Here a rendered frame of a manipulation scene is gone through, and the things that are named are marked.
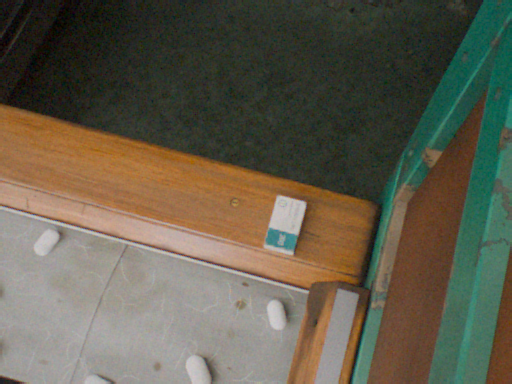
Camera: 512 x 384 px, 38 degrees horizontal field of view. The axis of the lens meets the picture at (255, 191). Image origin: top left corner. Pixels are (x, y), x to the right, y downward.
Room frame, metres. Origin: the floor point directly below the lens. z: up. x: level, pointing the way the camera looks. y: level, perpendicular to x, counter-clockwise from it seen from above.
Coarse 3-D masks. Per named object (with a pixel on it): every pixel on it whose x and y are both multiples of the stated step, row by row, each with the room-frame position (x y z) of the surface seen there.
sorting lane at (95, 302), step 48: (0, 240) 0.21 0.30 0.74; (96, 240) 0.20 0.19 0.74; (0, 288) 0.15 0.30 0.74; (48, 288) 0.15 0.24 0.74; (96, 288) 0.14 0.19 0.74; (144, 288) 0.14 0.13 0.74; (192, 288) 0.14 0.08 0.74; (240, 288) 0.14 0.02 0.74; (288, 288) 0.14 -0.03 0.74; (0, 336) 0.09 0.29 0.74; (48, 336) 0.09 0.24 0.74; (96, 336) 0.09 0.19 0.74; (144, 336) 0.09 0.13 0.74; (192, 336) 0.09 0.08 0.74; (240, 336) 0.09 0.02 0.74; (288, 336) 0.08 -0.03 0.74
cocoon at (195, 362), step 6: (192, 360) 0.06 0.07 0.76; (198, 360) 0.06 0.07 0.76; (186, 366) 0.05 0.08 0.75; (192, 366) 0.05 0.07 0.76; (198, 366) 0.05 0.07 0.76; (204, 366) 0.05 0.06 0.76; (192, 372) 0.05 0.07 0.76; (198, 372) 0.05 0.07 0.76; (204, 372) 0.05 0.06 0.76; (192, 378) 0.04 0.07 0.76; (198, 378) 0.04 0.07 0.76; (204, 378) 0.04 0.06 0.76; (210, 378) 0.04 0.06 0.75
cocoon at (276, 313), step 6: (276, 300) 0.12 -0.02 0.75; (270, 306) 0.12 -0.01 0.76; (276, 306) 0.12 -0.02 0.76; (282, 306) 0.12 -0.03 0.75; (270, 312) 0.11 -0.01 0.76; (276, 312) 0.11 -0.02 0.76; (282, 312) 0.11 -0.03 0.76; (270, 318) 0.10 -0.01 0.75; (276, 318) 0.10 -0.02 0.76; (282, 318) 0.10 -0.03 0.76; (276, 324) 0.10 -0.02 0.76; (282, 324) 0.10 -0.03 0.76
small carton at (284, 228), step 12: (276, 204) 0.23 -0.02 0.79; (288, 204) 0.23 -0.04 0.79; (300, 204) 0.23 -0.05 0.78; (276, 216) 0.21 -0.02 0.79; (288, 216) 0.21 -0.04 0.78; (300, 216) 0.21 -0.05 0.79; (276, 228) 0.20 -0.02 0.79; (288, 228) 0.20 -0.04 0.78; (264, 240) 0.19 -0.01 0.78; (276, 240) 0.19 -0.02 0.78; (288, 240) 0.18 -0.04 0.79; (288, 252) 0.17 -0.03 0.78
